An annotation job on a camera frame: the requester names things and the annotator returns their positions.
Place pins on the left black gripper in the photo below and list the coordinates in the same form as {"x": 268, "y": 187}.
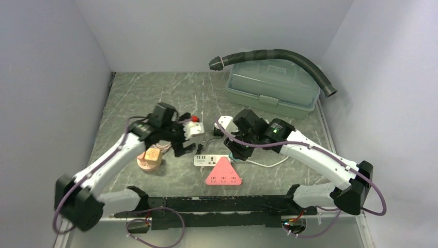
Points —
{"x": 178, "y": 147}

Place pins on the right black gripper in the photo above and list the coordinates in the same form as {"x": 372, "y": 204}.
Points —
{"x": 238, "y": 153}

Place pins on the white power strip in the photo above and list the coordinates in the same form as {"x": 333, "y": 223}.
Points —
{"x": 203, "y": 160}

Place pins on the tan cube socket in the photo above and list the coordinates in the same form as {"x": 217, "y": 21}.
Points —
{"x": 153, "y": 156}

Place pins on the round pink power socket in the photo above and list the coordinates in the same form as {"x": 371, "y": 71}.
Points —
{"x": 146, "y": 168}

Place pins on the salmon cube plug adapter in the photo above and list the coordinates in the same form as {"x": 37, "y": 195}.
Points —
{"x": 141, "y": 159}

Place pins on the pink triangular power strip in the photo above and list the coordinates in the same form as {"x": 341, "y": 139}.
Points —
{"x": 223, "y": 173}

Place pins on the teal cube adapter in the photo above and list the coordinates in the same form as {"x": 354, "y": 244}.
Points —
{"x": 232, "y": 158}

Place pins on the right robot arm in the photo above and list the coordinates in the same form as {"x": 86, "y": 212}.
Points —
{"x": 349, "y": 182}

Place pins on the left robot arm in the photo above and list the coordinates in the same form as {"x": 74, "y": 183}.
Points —
{"x": 80, "y": 198}

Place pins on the black power adapter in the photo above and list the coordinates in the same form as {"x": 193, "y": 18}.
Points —
{"x": 215, "y": 134}

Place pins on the green plastic storage box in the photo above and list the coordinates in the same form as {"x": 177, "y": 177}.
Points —
{"x": 275, "y": 86}

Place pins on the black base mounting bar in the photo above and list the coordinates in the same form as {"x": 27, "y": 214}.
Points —
{"x": 217, "y": 211}

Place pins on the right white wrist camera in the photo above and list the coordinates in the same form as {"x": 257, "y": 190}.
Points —
{"x": 227, "y": 123}

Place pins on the aluminium frame rail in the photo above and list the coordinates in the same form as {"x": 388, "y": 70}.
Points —
{"x": 226, "y": 229}

